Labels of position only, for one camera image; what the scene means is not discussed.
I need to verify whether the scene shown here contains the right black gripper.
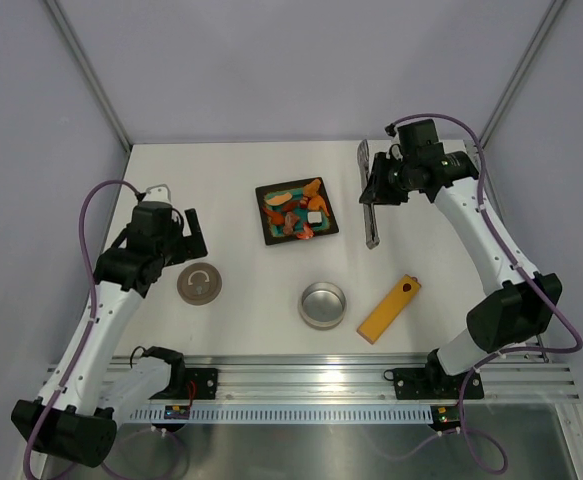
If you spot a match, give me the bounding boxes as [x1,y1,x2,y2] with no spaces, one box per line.
[360,152,417,206]

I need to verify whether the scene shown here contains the metal serving tongs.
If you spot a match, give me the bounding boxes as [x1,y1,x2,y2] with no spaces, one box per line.
[356,139,381,250]

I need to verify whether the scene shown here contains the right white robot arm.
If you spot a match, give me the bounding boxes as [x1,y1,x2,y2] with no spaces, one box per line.
[357,118,562,399]

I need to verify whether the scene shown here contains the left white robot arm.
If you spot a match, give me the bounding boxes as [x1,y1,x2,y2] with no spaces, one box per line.
[11,200,208,478]

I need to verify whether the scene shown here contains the round metal lunch tin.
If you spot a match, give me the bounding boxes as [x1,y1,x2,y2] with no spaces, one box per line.
[298,282,347,330]

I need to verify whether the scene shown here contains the round grey tin lid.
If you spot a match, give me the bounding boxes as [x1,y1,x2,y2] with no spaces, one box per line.
[176,262,222,306]

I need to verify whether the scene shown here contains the fried chicken piece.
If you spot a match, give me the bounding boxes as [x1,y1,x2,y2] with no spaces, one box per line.
[302,178,322,198]

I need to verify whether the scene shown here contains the white tofu cube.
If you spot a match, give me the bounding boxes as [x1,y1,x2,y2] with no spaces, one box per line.
[307,211,323,225]

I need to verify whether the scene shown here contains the black square plate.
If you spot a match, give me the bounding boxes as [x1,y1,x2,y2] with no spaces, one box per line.
[255,177,339,246]

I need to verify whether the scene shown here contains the orange toy shrimp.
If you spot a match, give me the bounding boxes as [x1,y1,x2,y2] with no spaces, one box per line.
[295,223,314,240]

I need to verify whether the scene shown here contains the orange flat food slice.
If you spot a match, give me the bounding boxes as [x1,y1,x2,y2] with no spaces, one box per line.
[265,192,293,206]

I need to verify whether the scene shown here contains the red crab claw food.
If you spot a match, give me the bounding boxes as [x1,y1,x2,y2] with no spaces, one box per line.
[262,207,285,226]

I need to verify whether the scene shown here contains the yellow wooden block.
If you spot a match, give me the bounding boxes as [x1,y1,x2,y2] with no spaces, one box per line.
[356,275,421,345]

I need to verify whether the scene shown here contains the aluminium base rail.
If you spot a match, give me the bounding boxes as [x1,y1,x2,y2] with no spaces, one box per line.
[186,354,580,404]

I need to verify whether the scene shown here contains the slotted white cable duct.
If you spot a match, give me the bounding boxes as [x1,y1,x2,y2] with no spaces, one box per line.
[127,404,433,425]

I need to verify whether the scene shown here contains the left aluminium frame post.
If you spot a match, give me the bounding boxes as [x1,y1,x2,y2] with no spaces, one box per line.
[41,0,133,156]

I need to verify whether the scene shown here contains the aluminium frame post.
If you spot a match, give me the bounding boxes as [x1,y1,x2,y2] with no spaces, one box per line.
[41,0,133,156]
[479,0,570,148]

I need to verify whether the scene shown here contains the right aluminium frame post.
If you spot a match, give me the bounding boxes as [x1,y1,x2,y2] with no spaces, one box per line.
[479,0,570,148]

